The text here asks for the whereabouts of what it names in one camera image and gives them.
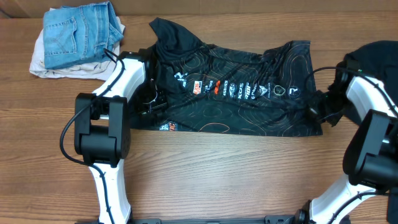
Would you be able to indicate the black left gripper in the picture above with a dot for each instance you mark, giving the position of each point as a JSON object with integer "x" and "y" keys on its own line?
{"x": 152, "y": 110}

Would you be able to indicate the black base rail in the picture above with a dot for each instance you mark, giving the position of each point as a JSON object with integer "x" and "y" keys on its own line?
{"x": 269, "y": 219}

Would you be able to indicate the folded blue denim jeans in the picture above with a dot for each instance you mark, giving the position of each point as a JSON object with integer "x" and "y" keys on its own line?
{"x": 78, "y": 35}

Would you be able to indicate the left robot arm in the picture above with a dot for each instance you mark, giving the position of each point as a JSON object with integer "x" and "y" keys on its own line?
{"x": 102, "y": 127}

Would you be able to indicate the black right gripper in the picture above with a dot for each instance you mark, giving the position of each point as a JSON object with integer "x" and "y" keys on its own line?
{"x": 314, "y": 111}

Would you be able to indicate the black garment pile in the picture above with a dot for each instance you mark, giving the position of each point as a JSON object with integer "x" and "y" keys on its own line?
{"x": 379, "y": 68}

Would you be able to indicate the black patterned sports jersey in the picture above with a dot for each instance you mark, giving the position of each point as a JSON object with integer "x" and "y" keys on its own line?
{"x": 217, "y": 90}

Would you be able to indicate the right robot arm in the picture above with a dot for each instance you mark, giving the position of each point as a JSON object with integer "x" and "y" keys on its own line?
{"x": 370, "y": 160}

